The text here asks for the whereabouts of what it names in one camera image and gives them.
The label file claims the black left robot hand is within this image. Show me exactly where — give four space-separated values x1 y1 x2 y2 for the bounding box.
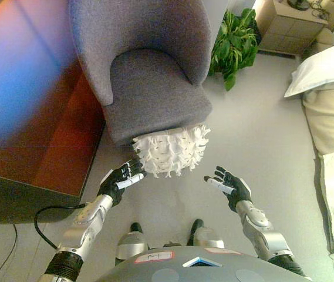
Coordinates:
97 159 148 206

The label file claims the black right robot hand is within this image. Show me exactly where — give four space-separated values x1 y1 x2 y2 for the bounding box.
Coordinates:
203 166 252 213

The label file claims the white fringed pillow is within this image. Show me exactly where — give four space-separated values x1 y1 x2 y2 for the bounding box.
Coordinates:
130 123 212 179

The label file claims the large white bed pillow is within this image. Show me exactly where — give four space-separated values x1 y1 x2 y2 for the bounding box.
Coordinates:
284 39 334 98

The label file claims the silver right robot leg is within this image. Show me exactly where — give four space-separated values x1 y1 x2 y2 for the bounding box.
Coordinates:
185 219 226 250

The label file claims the silver robot leg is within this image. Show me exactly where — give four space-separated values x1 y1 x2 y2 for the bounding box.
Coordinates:
114 222 150 267
185 219 226 250

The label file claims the silver left robot leg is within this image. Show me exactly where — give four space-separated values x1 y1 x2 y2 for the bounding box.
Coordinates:
114 222 150 267

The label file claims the grey robot torso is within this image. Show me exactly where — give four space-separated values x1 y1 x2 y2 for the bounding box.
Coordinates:
96 245 314 282

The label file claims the red-brown wooden desk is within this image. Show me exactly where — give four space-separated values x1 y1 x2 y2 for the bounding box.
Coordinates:
0 0 106 224

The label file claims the grey fabric armchair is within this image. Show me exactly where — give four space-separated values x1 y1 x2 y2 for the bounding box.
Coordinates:
68 0 214 147

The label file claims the green potted plant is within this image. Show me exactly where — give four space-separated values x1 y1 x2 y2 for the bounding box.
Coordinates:
207 8 262 92

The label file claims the beige nightstand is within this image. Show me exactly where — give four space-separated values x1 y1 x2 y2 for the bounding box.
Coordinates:
259 0 329 56

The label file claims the black lamp base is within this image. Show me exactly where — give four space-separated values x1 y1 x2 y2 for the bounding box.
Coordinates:
286 0 311 12

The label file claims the thick black wrist cable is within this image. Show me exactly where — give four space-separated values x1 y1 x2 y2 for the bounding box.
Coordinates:
34 204 86 251

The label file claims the thin black floor cable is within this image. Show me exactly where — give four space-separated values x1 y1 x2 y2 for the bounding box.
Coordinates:
1 224 19 270

